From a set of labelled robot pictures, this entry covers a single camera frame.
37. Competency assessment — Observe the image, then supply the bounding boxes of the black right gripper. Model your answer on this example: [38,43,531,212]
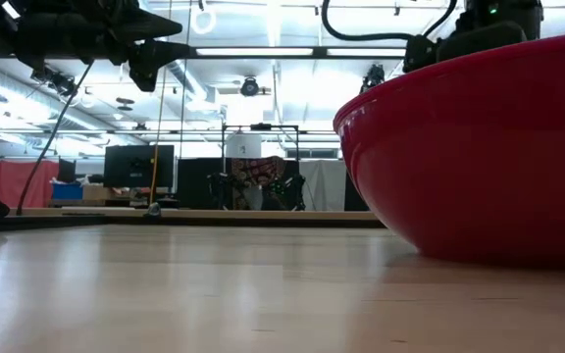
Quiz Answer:
[401,21,528,75]

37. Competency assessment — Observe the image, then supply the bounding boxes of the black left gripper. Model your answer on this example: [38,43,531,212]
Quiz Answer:
[13,0,192,93]

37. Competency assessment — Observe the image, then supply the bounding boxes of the large red plastic bowl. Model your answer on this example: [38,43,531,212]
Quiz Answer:
[332,29,565,270]

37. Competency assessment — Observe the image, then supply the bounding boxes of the black computer monitor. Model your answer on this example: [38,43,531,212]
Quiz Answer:
[102,143,177,189]

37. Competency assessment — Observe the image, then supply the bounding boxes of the long ceiling light bar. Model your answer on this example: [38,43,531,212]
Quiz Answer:
[183,45,407,60]

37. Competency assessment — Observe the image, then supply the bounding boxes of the white cylindrical bucket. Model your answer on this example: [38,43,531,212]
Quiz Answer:
[224,131,264,160]

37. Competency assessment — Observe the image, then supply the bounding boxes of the brown cardboard box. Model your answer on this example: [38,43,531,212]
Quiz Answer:
[81,182,132,202]

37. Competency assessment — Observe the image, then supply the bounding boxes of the patterned red cloth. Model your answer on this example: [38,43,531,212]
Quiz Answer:
[230,155,287,211]

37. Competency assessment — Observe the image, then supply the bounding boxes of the blue storage bin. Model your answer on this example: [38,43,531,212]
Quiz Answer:
[50,181,84,201]

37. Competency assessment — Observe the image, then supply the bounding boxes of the red curtain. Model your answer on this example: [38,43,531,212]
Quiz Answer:
[0,159,61,210]

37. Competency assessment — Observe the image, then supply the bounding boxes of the black background robot arms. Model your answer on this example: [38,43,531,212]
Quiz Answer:
[206,171,308,212]

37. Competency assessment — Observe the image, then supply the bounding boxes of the white curtain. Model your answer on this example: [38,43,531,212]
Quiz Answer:
[297,158,348,213]

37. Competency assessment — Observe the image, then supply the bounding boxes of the yellow hanging cable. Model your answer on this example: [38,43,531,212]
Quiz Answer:
[143,63,169,219]

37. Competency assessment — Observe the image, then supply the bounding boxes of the black ceiling camera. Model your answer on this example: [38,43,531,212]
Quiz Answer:
[239,76,261,98]

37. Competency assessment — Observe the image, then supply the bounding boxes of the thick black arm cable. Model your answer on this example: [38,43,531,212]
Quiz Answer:
[320,0,459,43]

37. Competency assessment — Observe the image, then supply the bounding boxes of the black metal frame stand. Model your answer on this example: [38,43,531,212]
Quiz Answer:
[220,122,301,163]

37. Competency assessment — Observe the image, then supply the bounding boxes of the thin black hanging cable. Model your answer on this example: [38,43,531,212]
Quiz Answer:
[15,59,96,218]

